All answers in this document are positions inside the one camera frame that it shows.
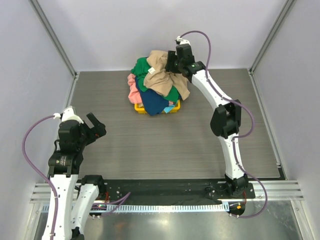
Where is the pink t shirt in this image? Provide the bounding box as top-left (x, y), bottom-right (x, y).
top-left (127, 73), bottom-right (143, 104)

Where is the left aluminium corner post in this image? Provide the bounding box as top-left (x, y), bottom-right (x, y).
top-left (27, 0), bottom-right (79, 79)

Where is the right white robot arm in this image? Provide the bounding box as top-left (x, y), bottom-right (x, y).
top-left (165, 43), bottom-right (249, 198)

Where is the light blue cloth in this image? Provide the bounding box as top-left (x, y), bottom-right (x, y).
top-left (163, 105), bottom-right (175, 114)

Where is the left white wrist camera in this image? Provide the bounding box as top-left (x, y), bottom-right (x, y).
top-left (53, 106), bottom-right (84, 124)

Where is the aluminium frame rail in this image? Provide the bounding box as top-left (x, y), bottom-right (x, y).
top-left (29, 180), bottom-right (305, 204)

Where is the white slotted cable duct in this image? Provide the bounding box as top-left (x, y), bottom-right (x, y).
top-left (42, 203), bottom-right (230, 213)

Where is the green t shirt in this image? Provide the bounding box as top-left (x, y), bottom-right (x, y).
top-left (131, 57), bottom-right (190, 102)

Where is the aluminium corner post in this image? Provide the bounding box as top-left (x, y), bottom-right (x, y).
top-left (27, 0), bottom-right (79, 79)
top-left (248, 0), bottom-right (298, 76)

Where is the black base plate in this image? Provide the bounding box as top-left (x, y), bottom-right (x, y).
top-left (104, 178), bottom-right (256, 206)

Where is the beige t shirt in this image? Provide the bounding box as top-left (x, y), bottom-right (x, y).
top-left (142, 50), bottom-right (190, 102)

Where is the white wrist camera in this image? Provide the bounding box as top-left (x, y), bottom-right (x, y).
top-left (53, 106), bottom-right (84, 124)
top-left (175, 36), bottom-right (191, 46)

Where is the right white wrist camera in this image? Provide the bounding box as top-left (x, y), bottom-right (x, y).
top-left (175, 36), bottom-right (191, 46)

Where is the yellow plastic bin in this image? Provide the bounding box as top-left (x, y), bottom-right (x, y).
top-left (134, 99), bottom-right (181, 114)

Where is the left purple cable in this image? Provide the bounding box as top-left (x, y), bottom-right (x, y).
top-left (21, 113), bottom-right (61, 236)

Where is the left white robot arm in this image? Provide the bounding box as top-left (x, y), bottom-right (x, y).
top-left (42, 112), bottom-right (107, 240)

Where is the navy blue t shirt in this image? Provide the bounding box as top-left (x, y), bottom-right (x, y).
top-left (135, 77), bottom-right (169, 116)

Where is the right aluminium corner post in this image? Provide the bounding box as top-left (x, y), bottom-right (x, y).
top-left (248, 0), bottom-right (298, 76)

